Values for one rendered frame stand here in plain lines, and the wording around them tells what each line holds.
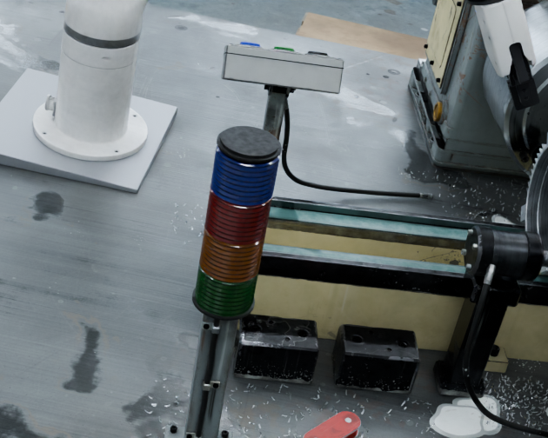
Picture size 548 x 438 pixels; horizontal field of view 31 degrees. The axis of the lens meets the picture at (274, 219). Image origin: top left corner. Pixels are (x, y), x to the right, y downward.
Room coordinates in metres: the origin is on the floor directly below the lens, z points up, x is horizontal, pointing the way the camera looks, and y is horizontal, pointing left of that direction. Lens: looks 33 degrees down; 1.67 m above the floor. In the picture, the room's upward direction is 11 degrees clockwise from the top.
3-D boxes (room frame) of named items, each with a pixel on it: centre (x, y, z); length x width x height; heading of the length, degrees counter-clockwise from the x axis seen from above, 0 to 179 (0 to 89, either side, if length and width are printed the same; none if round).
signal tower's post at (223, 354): (0.80, 0.04, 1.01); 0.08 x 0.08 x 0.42; 7
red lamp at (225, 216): (0.80, 0.04, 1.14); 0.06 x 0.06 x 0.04
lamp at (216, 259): (0.80, 0.04, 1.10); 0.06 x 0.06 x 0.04
